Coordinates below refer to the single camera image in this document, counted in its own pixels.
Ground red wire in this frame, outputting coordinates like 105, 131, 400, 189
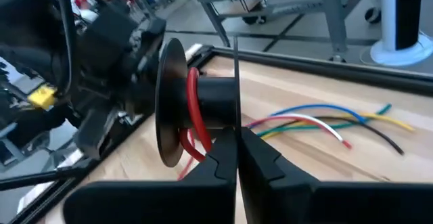
177, 67, 214, 181

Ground black table frame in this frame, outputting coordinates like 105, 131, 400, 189
0, 44, 433, 224

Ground white and black column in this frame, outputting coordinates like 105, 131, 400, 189
369, 0, 433, 66

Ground black wire spool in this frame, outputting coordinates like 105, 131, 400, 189
154, 36, 243, 168

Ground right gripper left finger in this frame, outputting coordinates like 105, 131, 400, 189
62, 126, 237, 224

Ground multicoloured wire harness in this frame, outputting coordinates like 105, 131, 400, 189
243, 102, 416, 156

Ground yellow cable tag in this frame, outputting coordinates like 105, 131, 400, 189
26, 84, 58, 111

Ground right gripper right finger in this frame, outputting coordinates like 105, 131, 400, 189
238, 128, 433, 224

